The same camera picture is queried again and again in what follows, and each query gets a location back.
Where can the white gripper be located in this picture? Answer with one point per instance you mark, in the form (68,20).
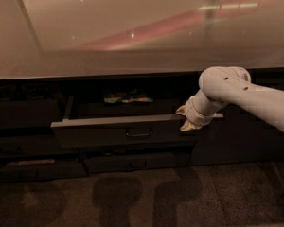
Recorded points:
(192,114)

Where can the dark drawer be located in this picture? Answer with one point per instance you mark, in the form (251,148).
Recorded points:
(137,162)
(33,145)
(59,170)
(98,124)
(126,149)
(28,113)

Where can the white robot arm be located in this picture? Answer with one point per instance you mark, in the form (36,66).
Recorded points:
(220,86)

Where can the green snack bag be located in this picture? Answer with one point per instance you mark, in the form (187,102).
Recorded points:
(127,97)

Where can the dark cabinet door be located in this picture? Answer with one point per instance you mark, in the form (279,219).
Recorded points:
(238,137)

